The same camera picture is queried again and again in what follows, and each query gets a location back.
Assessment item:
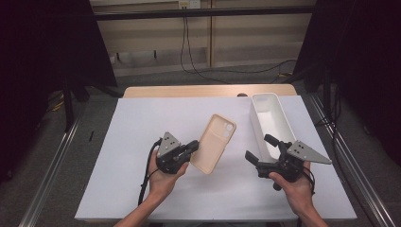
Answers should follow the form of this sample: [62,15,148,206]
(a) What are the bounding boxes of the black stand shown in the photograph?
[321,61,336,127]
[61,75,78,134]

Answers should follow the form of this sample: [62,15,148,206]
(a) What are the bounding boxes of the person's left hand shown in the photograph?
[148,152,190,206]

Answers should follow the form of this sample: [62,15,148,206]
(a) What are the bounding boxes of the white plastic bin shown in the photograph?
[249,92,298,166]

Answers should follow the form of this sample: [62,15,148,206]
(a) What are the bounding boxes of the black floor cable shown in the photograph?
[201,59,298,76]

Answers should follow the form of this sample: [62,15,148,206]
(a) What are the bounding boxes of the person's right hand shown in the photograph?
[268,161,317,218]

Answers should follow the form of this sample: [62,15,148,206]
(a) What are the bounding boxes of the beige phone case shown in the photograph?
[189,113,237,176]

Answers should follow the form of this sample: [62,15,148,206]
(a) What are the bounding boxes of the white table cover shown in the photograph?
[74,95,358,222]

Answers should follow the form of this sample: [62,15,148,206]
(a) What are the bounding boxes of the black curtain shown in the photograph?
[0,0,118,183]
[293,0,401,166]

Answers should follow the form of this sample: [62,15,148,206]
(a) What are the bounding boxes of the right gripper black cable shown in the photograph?
[302,166,317,196]

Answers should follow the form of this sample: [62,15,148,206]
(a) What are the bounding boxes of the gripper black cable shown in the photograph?
[137,137,164,207]
[302,166,317,196]

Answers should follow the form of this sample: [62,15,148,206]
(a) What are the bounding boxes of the light wooden table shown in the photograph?
[122,83,298,99]

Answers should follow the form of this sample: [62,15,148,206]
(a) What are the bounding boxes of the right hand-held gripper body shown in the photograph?
[256,139,333,192]

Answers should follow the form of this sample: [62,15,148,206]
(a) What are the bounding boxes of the black horizontal bar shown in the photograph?
[92,5,317,22]

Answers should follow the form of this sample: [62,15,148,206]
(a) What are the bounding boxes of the white wall socket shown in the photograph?
[177,0,202,10]

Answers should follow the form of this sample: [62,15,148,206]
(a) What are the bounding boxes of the black hanging cable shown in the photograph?
[179,9,233,85]

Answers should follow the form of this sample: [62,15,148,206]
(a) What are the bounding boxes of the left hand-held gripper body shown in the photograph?
[155,131,194,175]

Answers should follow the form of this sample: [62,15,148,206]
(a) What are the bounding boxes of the metal floor rail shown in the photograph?
[18,112,83,227]
[307,94,399,227]

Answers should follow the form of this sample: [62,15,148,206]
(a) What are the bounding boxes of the beige wooden cabinet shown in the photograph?
[89,0,317,79]

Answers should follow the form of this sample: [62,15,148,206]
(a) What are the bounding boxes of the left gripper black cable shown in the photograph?
[137,137,164,207]

